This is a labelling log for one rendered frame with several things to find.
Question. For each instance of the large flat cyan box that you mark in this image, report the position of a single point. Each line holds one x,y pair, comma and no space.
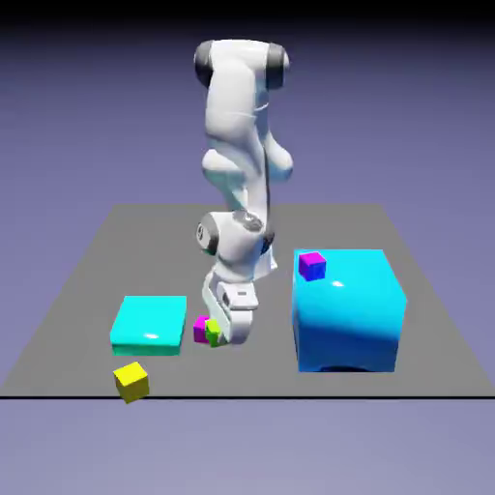
149,323

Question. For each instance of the small purple cube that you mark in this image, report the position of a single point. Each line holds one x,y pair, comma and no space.
311,266

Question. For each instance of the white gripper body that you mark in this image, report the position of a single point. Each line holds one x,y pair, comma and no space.
239,325

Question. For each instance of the small yellow cube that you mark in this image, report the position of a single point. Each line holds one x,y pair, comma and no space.
131,383

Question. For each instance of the small magenta cube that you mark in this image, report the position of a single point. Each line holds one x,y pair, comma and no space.
199,329

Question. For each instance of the small green cube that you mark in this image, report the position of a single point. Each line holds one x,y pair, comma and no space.
212,333

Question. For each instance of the large tall blue box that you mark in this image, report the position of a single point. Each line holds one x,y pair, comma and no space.
348,313

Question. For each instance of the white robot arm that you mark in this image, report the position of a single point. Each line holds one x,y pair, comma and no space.
232,116

